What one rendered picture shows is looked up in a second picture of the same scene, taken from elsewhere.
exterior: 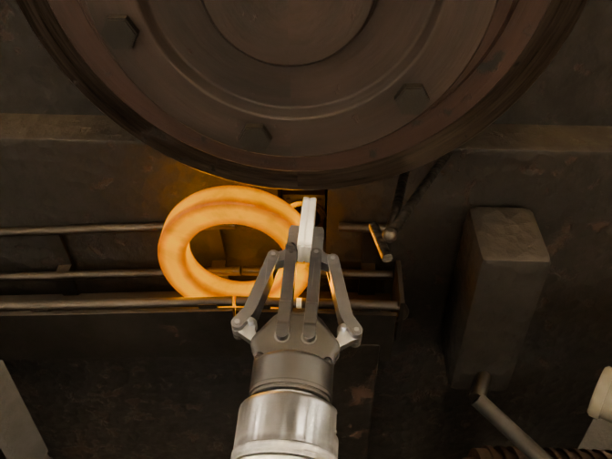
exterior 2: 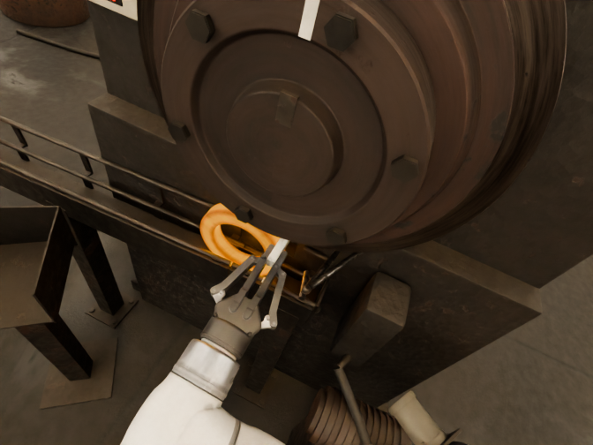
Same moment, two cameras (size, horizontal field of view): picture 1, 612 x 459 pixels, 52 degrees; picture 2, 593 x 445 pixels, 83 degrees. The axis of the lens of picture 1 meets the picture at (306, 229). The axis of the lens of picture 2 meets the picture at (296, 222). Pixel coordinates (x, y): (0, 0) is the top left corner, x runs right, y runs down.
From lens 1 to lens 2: 17 cm
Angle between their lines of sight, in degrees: 9
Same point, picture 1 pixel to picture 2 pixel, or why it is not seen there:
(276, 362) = (218, 327)
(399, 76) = (333, 221)
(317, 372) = (237, 342)
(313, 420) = (220, 371)
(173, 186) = not seen: hidden behind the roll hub
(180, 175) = not seen: hidden behind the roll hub
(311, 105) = (281, 210)
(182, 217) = (216, 214)
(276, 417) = (200, 361)
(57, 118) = not seen: hidden behind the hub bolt
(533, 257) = (394, 320)
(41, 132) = (163, 133)
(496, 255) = (375, 309)
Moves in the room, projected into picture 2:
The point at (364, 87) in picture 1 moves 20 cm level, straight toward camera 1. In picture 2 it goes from (313, 215) to (213, 369)
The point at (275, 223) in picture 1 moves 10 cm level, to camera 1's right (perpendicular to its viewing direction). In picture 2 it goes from (264, 237) to (312, 260)
